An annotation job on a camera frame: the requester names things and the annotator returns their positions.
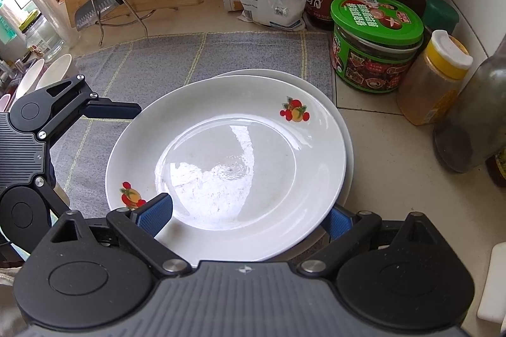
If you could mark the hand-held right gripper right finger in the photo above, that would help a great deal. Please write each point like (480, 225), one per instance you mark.
(338, 220)

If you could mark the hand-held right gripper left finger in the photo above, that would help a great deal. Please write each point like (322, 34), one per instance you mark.
(158, 212)

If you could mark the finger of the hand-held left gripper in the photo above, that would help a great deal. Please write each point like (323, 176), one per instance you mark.
(51, 194)
(114, 111)

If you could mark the white plate with fruit print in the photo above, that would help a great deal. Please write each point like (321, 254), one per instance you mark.
(276, 75)
(237, 147)

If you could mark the grey and teal checked cloth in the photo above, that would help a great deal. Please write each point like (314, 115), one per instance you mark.
(197, 56)

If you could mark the clear glass jar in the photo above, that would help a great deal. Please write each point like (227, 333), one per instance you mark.
(41, 38)

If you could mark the stack of clear plastic cups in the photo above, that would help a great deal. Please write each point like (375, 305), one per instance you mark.
(43, 5)

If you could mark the yellow-lidded spice jar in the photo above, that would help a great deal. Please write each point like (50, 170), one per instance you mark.
(427, 92)

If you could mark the green-lidded jar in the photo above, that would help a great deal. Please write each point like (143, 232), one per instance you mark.
(371, 56)

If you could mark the clear glass bottle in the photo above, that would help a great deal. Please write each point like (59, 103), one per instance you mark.
(470, 115)

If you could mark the white plastic box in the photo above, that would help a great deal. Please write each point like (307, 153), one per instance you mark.
(494, 289)

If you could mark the green-capped bottle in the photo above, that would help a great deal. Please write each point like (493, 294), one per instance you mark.
(438, 13)

